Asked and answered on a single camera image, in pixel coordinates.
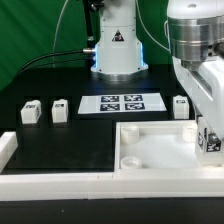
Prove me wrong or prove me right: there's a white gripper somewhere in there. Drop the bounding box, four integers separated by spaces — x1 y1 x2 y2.
173 56 224 140

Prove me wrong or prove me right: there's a white square tabletop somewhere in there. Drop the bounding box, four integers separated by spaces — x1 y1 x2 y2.
115 120 224 171

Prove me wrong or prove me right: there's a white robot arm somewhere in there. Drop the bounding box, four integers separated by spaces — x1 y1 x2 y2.
91 0 224 141

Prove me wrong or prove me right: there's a white marker sheet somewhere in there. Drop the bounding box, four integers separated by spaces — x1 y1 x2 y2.
78 93 166 114

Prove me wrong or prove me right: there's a white U-shaped fence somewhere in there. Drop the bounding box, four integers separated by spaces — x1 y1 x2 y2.
0 125 224 202

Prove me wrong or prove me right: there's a green backdrop curtain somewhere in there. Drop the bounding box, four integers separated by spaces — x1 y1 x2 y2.
0 0 172 90

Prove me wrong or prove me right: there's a grey cable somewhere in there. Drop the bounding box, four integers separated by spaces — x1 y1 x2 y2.
52 0 71 68

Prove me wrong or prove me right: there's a black cable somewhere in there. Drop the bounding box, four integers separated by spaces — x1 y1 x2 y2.
16 48 95 76

